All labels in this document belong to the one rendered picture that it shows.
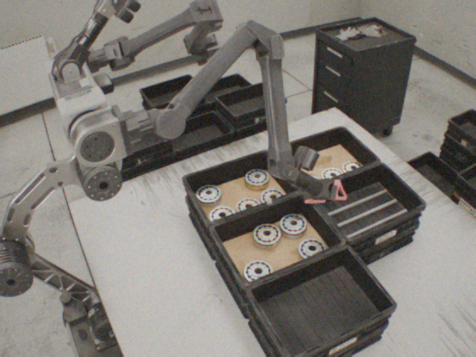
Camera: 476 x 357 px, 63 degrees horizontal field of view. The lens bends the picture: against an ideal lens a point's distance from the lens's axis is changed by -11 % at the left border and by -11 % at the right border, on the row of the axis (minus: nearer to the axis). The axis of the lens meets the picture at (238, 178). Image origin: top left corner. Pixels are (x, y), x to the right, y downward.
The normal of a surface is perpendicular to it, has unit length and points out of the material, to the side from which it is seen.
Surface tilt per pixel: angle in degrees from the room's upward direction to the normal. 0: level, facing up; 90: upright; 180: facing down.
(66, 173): 90
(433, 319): 0
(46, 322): 0
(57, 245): 0
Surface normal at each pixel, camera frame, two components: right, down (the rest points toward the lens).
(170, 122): 0.40, 0.16
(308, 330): -0.04, -0.75
